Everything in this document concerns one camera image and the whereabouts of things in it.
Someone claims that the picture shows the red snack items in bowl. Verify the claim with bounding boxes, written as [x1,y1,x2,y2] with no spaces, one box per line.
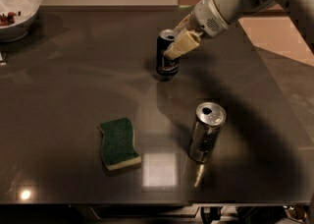
[0,12,21,27]

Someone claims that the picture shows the white bowl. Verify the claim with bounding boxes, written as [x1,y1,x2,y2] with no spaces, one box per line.
[0,0,41,42]

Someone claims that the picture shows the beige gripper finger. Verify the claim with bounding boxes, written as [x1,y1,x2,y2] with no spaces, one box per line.
[164,28,200,60]
[174,14,190,32]

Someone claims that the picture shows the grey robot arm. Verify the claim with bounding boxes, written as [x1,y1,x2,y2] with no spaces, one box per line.
[164,0,314,60]

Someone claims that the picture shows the green and yellow sponge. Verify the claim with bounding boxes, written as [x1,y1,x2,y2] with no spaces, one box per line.
[98,118,141,171]

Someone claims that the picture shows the silver soda can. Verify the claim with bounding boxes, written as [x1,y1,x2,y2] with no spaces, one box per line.
[188,102,227,163]

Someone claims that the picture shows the blue pepsi can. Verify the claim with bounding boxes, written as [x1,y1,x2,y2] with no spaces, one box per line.
[156,29,179,78]

